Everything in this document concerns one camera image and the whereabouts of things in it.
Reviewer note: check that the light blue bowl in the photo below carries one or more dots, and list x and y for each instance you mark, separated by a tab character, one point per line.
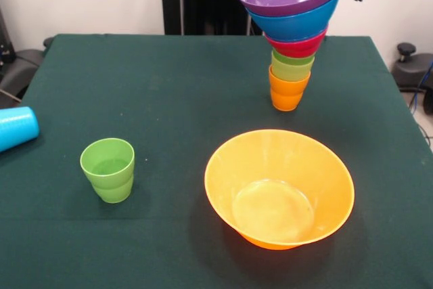
297	25

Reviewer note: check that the pink-red small bowl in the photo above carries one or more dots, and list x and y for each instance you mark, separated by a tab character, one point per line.
294	49

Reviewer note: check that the yellow translucent cup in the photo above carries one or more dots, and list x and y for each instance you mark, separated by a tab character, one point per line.
291	73

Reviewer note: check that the orange cup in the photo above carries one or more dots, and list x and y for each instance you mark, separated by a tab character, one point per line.
287	103
289	87

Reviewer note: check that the light green cup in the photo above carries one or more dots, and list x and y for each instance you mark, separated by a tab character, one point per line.
106	163
113	194

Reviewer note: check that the light blue cup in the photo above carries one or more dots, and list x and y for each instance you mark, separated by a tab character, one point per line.
17	126

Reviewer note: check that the large orange bowl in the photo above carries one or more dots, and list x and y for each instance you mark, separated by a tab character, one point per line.
270	163

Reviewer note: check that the dark green tablecloth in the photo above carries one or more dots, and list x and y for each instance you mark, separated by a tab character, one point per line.
189	116

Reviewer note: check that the black pedestal base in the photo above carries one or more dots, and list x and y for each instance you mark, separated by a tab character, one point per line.
17	69
411	69

